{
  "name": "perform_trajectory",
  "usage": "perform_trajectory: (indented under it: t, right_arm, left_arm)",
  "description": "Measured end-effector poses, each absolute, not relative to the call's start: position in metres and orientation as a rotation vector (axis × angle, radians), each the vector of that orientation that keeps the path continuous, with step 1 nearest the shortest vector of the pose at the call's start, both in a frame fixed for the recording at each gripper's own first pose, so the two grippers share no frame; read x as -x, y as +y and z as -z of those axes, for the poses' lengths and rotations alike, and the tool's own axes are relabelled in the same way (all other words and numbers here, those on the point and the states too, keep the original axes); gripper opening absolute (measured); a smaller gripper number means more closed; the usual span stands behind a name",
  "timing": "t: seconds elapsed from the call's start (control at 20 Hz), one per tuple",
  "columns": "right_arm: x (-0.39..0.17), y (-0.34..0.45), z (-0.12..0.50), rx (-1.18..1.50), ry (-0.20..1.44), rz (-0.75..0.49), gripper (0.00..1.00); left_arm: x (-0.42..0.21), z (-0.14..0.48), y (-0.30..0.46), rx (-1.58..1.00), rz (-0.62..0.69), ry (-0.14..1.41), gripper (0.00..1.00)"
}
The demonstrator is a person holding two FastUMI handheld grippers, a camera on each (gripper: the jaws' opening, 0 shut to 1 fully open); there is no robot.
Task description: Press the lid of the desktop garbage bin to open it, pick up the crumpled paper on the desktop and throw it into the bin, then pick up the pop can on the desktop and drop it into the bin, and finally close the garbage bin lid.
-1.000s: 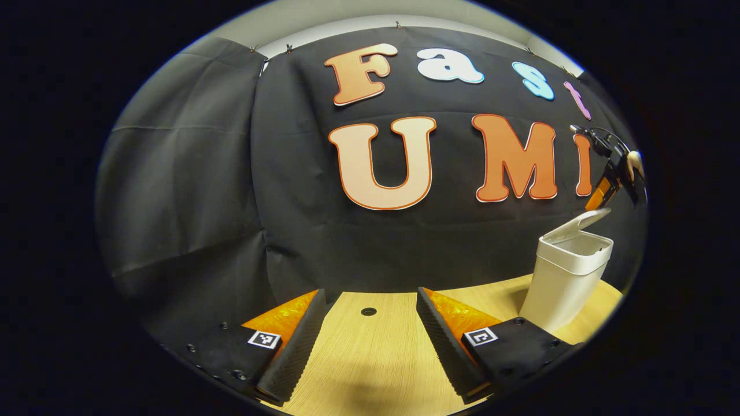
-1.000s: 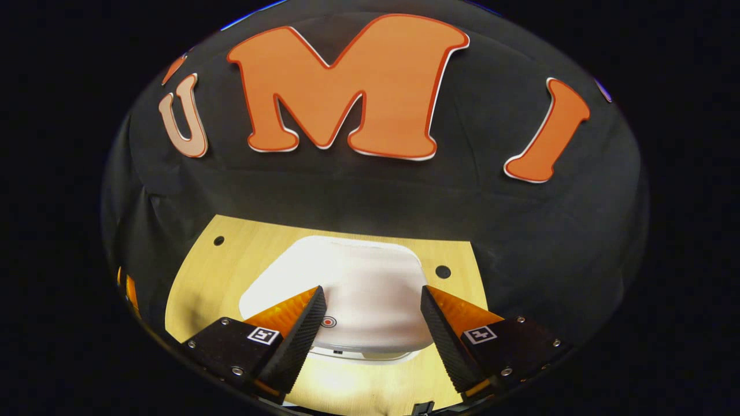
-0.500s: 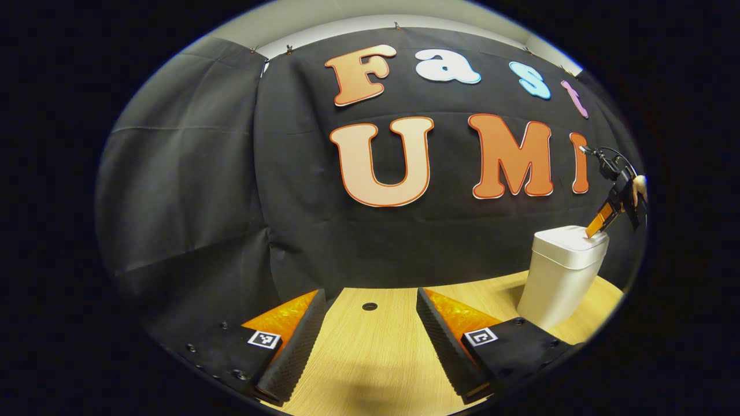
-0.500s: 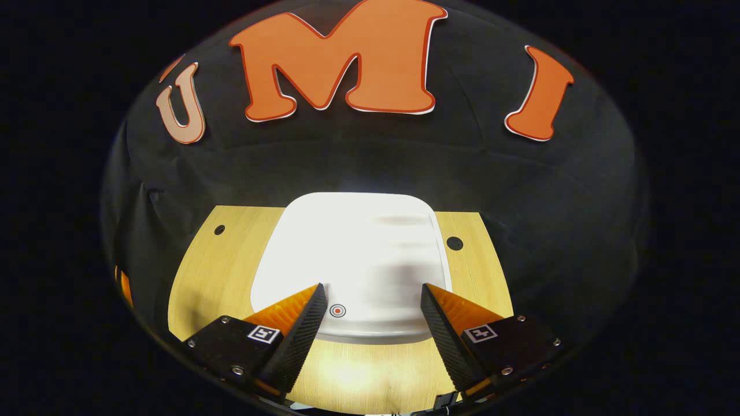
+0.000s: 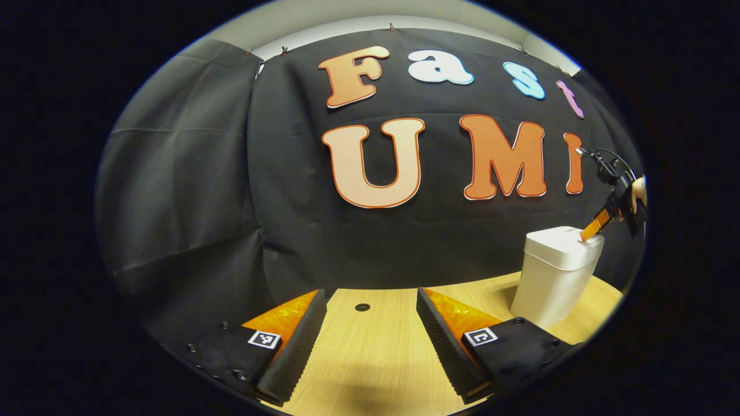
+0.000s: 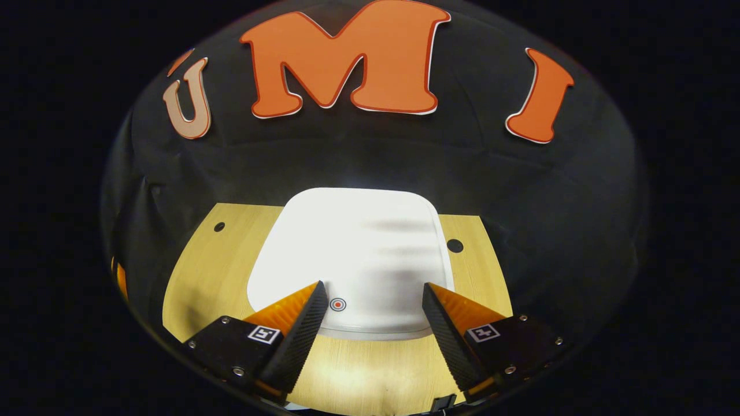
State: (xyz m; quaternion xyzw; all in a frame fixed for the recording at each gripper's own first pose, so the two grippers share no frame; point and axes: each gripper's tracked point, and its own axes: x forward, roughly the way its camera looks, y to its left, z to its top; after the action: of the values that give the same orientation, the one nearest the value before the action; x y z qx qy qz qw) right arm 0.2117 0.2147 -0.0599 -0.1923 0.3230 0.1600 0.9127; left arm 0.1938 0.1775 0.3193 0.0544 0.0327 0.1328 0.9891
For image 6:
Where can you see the wooden desktop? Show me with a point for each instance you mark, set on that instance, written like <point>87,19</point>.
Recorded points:
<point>358,375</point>

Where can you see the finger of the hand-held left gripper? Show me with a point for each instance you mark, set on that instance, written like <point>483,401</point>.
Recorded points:
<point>122,282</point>

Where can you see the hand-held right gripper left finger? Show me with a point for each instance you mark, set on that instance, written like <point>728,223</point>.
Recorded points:
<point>300,344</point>

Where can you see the white desktop garbage bin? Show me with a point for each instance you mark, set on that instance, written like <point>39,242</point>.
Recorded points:
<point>358,242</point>

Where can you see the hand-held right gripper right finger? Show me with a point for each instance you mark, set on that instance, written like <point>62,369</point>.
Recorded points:
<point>451,346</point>

